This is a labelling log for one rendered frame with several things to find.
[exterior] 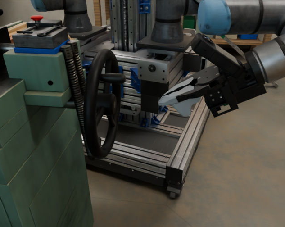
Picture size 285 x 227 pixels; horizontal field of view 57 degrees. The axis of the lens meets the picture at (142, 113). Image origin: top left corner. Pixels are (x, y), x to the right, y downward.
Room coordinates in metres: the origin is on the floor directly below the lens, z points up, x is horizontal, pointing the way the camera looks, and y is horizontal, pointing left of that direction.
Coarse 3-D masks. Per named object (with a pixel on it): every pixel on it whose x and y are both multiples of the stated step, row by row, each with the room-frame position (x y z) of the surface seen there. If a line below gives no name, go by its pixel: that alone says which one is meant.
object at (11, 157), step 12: (48, 108) 0.65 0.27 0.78; (60, 108) 0.72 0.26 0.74; (36, 120) 0.59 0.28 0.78; (48, 120) 0.64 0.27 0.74; (24, 132) 0.52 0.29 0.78; (36, 132) 0.57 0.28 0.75; (12, 144) 0.47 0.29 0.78; (24, 144) 0.51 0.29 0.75; (36, 144) 0.56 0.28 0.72; (0, 156) 0.43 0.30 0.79; (12, 156) 0.46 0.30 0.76; (24, 156) 0.50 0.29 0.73; (0, 168) 0.42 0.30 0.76; (12, 168) 0.45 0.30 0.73; (0, 180) 0.42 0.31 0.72
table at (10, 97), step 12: (0, 72) 0.62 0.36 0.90; (84, 72) 0.71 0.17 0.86; (0, 84) 0.55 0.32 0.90; (12, 84) 0.55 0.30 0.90; (24, 84) 0.57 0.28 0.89; (0, 96) 0.49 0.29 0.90; (12, 96) 0.52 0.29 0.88; (24, 96) 0.56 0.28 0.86; (36, 96) 0.55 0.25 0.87; (48, 96) 0.55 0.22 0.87; (60, 96) 0.55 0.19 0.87; (0, 108) 0.47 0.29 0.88; (12, 108) 0.51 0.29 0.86; (0, 120) 0.46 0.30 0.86
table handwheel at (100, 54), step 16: (96, 64) 0.56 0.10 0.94; (112, 64) 0.70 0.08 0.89; (96, 80) 0.53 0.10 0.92; (96, 96) 0.51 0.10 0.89; (112, 96) 0.61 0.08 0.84; (96, 112) 0.59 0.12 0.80; (112, 112) 0.59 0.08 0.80; (96, 128) 0.49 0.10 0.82; (112, 128) 0.66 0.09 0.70; (96, 144) 0.48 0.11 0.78; (112, 144) 0.61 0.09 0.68
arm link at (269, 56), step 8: (272, 40) 0.49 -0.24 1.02; (256, 48) 0.49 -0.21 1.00; (264, 48) 0.47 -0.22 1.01; (272, 48) 0.46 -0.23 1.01; (280, 48) 0.46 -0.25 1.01; (256, 56) 0.47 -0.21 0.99; (264, 56) 0.46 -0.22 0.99; (272, 56) 0.45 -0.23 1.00; (280, 56) 0.45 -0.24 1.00; (264, 64) 0.45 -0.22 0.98; (272, 64) 0.45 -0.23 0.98; (280, 64) 0.44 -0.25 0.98; (264, 72) 0.45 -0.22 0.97; (272, 72) 0.45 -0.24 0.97; (280, 72) 0.45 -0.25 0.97; (272, 80) 0.45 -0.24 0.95
